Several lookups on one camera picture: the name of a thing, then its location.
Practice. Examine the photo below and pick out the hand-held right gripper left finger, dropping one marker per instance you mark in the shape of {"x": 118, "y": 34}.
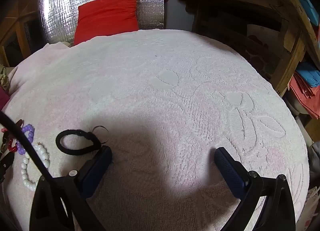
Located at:
{"x": 97, "y": 168}

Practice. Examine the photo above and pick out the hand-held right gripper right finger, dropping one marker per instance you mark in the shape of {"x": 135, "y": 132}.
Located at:
{"x": 230, "y": 171}

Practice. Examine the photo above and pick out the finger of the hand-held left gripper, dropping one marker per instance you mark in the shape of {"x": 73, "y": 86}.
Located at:
{"x": 5, "y": 168}

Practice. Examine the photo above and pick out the patterned cloth bag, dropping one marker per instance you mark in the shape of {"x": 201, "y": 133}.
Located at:
{"x": 3, "y": 77}

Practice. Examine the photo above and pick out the coral folded cloth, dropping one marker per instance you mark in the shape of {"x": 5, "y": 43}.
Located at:
{"x": 305, "y": 95}

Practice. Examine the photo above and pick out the white pink embossed towel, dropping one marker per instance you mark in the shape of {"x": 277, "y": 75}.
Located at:
{"x": 160, "y": 70}

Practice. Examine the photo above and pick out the blue folded cloth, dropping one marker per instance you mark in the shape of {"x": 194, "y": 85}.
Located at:
{"x": 308, "y": 74}

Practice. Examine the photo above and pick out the wooden cabinet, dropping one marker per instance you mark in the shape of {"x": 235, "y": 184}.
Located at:
{"x": 20, "y": 33}

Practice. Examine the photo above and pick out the red pillow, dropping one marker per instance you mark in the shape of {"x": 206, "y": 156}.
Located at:
{"x": 107, "y": 15}

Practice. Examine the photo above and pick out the silver foil insulation sheet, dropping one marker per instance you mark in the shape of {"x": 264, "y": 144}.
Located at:
{"x": 57, "y": 15}

